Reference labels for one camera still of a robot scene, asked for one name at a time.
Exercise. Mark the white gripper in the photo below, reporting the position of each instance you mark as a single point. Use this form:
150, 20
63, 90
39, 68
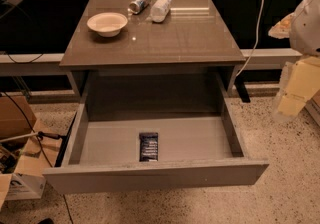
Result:
307, 29

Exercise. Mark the blueberry rxbar dark wrapper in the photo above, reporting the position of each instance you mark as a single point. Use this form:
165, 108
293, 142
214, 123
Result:
148, 147

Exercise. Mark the grey cabinet with counter top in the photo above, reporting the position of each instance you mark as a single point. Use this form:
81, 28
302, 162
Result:
187, 61

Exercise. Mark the open grey top drawer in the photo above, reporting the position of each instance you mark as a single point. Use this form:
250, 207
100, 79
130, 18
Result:
152, 132

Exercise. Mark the cardboard box at right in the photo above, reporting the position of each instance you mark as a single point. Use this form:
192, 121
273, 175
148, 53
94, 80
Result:
313, 107

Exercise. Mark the clear plastic water bottle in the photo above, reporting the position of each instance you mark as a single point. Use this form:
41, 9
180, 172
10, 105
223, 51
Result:
160, 10

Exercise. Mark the white bowl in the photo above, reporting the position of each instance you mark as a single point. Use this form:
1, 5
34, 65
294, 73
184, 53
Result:
107, 24

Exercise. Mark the brown cardboard box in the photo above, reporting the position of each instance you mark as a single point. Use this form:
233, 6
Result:
16, 117

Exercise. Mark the white printed cardboard box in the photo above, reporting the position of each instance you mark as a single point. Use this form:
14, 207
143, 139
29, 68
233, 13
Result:
26, 181

